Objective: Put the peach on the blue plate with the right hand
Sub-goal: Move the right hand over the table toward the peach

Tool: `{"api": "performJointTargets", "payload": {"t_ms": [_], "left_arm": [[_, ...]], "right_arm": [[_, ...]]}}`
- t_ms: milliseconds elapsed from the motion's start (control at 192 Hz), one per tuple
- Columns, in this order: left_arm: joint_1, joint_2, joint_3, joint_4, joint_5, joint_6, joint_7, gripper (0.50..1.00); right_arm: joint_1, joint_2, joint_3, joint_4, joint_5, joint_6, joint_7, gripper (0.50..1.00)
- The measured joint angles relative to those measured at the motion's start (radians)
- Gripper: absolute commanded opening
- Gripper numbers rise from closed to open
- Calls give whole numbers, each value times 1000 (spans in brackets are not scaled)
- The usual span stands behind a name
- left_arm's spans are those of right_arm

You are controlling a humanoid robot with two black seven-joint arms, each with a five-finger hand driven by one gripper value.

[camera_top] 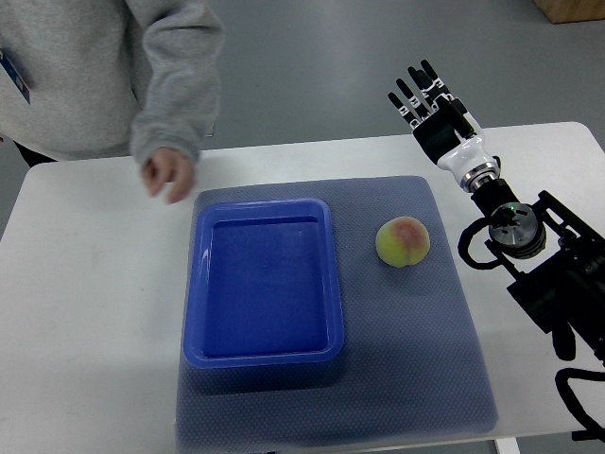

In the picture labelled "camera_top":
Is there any blue grey mat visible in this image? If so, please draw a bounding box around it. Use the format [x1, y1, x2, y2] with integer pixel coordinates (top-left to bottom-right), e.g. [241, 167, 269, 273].
[176, 176, 498, 453]

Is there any grey sweatshirt torso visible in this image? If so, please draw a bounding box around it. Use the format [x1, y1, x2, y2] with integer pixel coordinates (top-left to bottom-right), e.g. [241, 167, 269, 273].
[1, 1, 145, 161]

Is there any grey sweatshirt sleeve forearm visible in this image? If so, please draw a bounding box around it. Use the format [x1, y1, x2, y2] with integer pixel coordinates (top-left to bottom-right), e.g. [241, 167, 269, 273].
[128, 1, 224, 166]

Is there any yellow red peach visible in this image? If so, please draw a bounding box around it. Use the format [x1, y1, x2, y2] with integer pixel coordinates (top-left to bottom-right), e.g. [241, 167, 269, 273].
[375, 217, 431, 268]

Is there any person's bare hand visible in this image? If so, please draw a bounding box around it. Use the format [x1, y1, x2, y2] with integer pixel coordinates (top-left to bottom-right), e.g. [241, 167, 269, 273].
[142, 148, 196, 203]

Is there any blue badge card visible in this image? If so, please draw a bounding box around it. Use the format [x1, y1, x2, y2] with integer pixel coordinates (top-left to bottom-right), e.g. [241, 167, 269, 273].
[1, 48, 31, 105]

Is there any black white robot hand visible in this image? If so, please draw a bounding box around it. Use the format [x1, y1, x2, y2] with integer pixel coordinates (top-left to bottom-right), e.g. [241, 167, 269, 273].
[388, 60, 501, 193]

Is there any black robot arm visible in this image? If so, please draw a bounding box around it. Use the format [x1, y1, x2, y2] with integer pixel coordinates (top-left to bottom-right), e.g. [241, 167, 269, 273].
[458, 179, 604, 362]

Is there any blue plastic tray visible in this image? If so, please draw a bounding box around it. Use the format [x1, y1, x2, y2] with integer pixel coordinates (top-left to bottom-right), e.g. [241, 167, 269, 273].
[182, 198, 344, 371]

